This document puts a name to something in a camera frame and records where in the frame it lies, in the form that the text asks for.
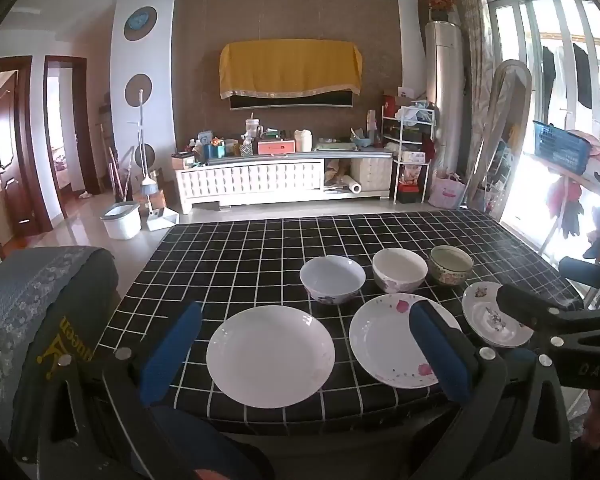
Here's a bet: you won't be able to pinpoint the white mop pole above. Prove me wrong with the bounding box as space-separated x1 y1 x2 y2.
135 89 147 201

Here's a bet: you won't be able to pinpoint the white woven storage box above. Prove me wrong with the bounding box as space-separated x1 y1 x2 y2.
351 157 393 192

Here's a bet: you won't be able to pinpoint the standing air conditioner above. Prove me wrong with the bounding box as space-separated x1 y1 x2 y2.
425 20 466 176

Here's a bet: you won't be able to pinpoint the chair with blue cover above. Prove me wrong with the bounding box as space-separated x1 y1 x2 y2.
0 245 120 453

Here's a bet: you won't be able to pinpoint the clothes on drying rack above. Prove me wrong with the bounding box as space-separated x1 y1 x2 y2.
545 130 600 261

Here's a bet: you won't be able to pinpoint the white television cabinet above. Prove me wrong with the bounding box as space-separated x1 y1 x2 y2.
174 150 396 215

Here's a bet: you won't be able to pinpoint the small decorated white plate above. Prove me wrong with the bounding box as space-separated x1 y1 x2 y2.
461 281 535 349

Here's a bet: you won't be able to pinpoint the folded leaning board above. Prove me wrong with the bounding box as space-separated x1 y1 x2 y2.
467 59 533 211

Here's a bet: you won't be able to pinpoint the patterned curtain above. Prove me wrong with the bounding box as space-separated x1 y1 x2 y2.
452 0 496 201

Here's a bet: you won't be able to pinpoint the pink bag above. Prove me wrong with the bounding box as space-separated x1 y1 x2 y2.
428 172 467 210

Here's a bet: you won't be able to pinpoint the round blue wall decoration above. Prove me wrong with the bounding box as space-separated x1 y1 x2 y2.
124 6 158 42

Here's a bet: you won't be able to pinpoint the yellow cloth cover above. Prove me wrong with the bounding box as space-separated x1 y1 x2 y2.
219 40 363 101

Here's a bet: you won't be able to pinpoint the round brown wall decoration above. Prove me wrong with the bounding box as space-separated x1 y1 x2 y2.
124 73 154 107

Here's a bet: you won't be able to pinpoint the green patterned bowl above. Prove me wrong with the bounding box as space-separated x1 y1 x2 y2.
428 245 474 287

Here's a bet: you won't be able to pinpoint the plain white plate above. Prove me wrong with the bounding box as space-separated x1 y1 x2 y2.
206 305 336 409

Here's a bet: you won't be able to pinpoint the blue plastic basket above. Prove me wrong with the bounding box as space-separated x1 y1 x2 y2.
532 120 593 175

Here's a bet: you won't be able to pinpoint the brown wooden door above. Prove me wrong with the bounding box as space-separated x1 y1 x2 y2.
0 56 53 257

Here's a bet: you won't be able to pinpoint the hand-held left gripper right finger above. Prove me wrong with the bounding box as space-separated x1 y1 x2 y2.
408 300 573 480

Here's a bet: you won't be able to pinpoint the black checked tablecloth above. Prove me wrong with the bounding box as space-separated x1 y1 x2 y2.
92 208 588 436

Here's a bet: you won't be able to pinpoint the pink drawer box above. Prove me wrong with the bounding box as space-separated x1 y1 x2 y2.
256 139 297 156

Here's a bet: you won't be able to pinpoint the white dustpan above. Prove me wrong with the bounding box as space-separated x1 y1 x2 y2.
145 205 181 232

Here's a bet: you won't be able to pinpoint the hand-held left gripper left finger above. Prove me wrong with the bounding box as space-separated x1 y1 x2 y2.
10 301 203 480

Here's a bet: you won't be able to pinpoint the white mop bucket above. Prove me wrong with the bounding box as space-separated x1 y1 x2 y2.
100 201 142 241

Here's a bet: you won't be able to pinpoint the white bowl with pink flower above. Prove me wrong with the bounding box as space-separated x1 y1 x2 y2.
372 248 429 294

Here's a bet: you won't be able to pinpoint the brown door frame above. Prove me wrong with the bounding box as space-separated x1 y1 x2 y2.
43 55 101 206

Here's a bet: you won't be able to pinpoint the bluish white bowl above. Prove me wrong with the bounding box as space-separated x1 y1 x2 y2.
299 255 367 306

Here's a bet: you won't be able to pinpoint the white shelf rack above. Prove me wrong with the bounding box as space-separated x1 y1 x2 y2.
381 105 437 205

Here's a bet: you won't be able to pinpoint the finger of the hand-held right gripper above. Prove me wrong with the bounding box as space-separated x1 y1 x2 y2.
559 256 600 301
496 284 588 333

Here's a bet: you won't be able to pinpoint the white plate with pink flowers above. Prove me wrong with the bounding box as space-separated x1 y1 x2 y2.
349 293 463 390

